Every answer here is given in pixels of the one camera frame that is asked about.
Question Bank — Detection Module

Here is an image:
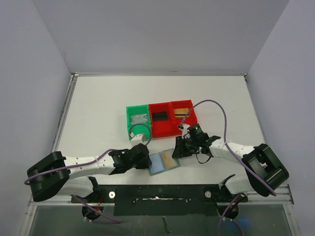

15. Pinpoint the gold card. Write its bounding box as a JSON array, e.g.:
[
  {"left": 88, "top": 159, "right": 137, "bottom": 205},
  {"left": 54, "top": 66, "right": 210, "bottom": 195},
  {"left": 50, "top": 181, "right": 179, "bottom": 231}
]
[
  {"left": 161, "top": 150, "right": 178, "bottom": 169},
  {"left": 174, "top": 108, "right": 189, "bottom": 118}
]

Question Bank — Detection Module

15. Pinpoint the grey-green card holder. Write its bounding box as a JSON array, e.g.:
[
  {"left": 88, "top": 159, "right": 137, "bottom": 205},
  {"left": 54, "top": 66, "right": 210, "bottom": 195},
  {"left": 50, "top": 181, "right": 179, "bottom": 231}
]
[{"left": 149, "top": 148, "right": 181, "bottom": 176}]

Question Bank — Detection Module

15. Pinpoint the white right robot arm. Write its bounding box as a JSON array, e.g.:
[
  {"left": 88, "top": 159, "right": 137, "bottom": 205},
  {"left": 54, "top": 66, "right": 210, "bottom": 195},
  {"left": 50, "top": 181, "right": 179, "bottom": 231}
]
[{"left": 172, "top": 123, "right": 289, "bottom": 201}]

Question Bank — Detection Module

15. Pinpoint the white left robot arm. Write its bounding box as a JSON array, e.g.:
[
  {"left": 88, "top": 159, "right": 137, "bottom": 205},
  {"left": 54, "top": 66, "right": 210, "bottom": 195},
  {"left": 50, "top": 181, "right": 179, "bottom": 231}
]
[{"left": 24, "top": 144, "right": 152, "bottom": 202}]

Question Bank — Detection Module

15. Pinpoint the silver VIP card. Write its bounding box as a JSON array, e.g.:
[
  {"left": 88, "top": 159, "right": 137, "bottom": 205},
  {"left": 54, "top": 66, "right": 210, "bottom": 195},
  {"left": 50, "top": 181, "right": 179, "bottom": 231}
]
[{"left": 130, "top": 114, "right": 148, "bottom": 125}]

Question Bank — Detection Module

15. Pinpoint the black card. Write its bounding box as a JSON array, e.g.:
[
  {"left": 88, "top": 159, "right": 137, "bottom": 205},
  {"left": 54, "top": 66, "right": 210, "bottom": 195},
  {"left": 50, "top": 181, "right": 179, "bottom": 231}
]
[{"left": 152, "top": 112, "right": 168, "bottom": 122}]

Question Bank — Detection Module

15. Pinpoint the red plastic bin right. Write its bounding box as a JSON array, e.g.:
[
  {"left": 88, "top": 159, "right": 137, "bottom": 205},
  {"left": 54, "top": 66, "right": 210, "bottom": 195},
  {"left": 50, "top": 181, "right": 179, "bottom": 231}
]
[{"left": 170, "top": 100, "right": 198, "bottom": 136}]

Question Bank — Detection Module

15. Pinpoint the red plastic bin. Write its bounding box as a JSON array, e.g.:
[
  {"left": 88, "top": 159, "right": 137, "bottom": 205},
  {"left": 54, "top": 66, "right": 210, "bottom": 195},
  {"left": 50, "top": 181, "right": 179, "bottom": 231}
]
[
  {"left": 149, "top": 102, "right": 174, "bottom": 138},
  {"left": 170, "top": 100, "right": 198, "bottom": 136}
]

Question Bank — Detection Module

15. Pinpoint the red plastic bin middle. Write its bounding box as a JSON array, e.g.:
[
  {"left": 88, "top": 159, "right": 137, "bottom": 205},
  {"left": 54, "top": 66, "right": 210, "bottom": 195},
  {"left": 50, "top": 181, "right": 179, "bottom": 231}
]
[{"left": 149, "top": 102, "right": 174, "bottom": 138}]

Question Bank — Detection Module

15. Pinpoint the green plastic bin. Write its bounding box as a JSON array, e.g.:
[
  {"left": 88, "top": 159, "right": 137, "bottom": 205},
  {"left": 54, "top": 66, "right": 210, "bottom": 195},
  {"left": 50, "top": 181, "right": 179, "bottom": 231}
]
[{"left": 126, "top": 104, "right": 152, "bottom": 141}]

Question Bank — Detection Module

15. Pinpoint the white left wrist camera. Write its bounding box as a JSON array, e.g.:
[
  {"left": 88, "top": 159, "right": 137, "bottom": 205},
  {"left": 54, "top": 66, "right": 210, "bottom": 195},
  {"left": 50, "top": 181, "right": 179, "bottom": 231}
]
[{"left": 129, "top": 132, "right": 146, "bottom": 147}]

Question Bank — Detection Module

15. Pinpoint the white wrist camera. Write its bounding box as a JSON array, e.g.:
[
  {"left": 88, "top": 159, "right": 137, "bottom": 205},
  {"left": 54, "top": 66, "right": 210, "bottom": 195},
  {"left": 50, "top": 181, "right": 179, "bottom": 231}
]
[
  {"left": 178, "top": 123, "right": 190, "bottom": 139},
  {"left": 129, "top": 132, "right": 146, "bottom": 147}
]

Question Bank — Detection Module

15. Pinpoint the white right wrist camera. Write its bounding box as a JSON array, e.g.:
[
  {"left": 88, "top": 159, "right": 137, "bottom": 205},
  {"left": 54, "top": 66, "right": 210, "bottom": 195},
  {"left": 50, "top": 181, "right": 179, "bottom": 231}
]
[{"left": 178, "top": 123, "right": 190, "bottom": 139}]

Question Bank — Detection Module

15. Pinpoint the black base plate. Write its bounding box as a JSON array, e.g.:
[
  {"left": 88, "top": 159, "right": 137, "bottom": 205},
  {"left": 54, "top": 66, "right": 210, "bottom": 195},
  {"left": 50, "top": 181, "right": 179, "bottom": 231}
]
[{"left": 71, "top": 184, "right": 235, "bottom": 216}]

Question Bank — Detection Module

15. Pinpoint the aluminium frame rail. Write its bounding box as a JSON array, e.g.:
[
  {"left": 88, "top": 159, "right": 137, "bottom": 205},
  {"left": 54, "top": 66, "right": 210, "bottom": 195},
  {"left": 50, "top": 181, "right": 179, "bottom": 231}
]
[{"left": 18, "top": 72, "right": 102, "bottom": 236}]

